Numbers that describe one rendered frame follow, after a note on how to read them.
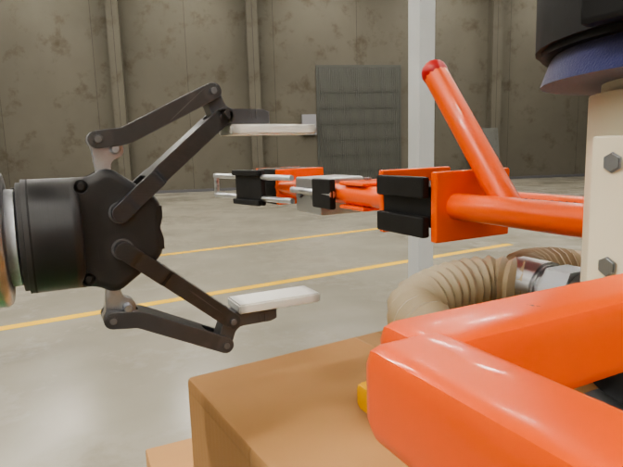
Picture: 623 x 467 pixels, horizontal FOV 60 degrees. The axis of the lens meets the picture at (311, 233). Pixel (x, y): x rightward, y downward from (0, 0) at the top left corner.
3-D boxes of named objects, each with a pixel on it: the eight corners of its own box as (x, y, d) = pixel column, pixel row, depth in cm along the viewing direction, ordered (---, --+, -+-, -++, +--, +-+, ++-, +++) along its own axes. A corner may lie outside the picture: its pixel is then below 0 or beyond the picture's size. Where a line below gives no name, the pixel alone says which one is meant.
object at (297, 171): (324, 201, 79) (324, 167, 78) (278, 205, 75) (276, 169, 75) (299, 197, 86) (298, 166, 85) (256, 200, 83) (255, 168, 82)
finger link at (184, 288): (124, 235, 36) (110, 253, 36) (247, 321, 41) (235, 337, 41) (117, 229, 40) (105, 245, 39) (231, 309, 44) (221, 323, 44)
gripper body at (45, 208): (10, 170, 38) (146, 166, 42) (23, 288, 39) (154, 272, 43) (5, 173, 31) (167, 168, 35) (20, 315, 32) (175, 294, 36)
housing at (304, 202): (366, 211, 67) (366, 175, 66) (318, 216, 64) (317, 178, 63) (338, 207, 73) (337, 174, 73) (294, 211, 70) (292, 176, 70)
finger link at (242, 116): (199, 126, 40) (197, 84, 40) (262, 126, 42) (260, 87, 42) (205, 125, 39) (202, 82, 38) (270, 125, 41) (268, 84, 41)
